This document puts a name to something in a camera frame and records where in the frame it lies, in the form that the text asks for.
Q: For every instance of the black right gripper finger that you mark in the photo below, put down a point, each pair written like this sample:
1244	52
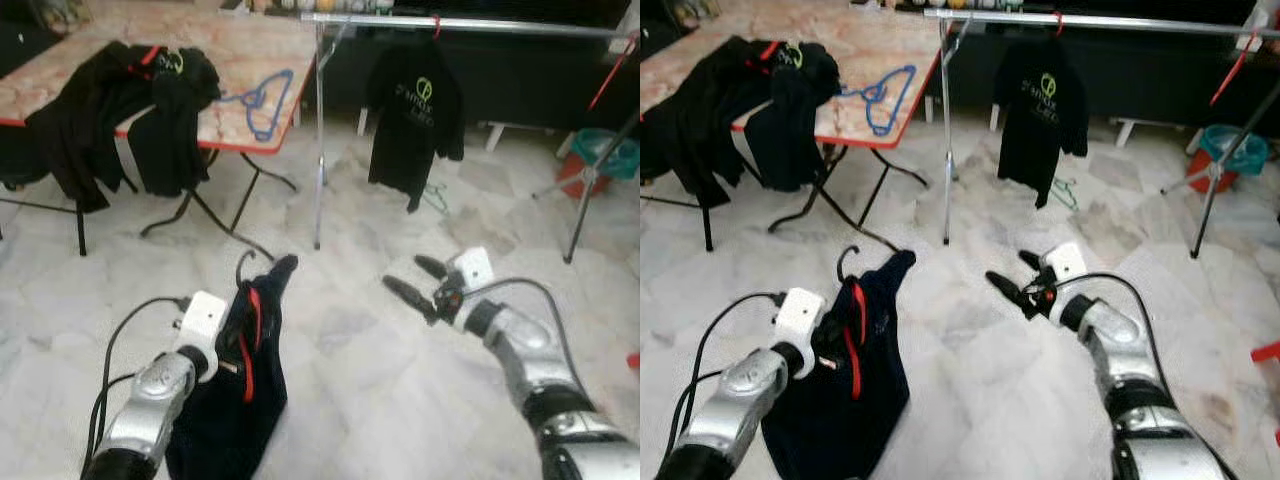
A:
1008	290
408	297
432	267
1032	262

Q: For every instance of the navy shirt red collar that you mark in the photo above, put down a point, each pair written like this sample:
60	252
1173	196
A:
230	420
850	420

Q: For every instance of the black shirt red trim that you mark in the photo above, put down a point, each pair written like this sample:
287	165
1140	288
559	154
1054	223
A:
85	130
700	125

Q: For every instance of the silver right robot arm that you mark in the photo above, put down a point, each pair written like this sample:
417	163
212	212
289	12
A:
1130	370
535	370

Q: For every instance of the blue plastic hanger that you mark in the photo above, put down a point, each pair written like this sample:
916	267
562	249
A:
262	105
885	100

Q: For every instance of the red plastic hanger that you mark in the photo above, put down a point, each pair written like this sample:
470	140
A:
1232	70
610	75
1058	22
437	25

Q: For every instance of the metal clothes rack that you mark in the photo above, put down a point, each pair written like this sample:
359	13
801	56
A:
946	150
319	150

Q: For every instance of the black shirt green print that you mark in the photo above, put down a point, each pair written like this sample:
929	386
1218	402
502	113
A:
1040	115
790	135
415	120
170	140

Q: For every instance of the black tv cabinet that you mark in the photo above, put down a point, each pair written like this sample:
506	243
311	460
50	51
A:
1140	75
520	80

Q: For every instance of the red bin teal bag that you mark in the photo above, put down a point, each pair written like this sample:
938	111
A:
1240	150
615	155

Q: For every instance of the marble folding table red edge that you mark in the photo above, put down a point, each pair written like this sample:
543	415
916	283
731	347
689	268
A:
880	55
250	60

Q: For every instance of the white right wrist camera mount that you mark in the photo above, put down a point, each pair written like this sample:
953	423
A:
1067	262
475	268

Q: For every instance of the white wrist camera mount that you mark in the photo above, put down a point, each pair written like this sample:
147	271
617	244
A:
800	315
203	318
1067	262
475	268

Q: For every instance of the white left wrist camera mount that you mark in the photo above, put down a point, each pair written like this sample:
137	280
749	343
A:
203	318
800	315

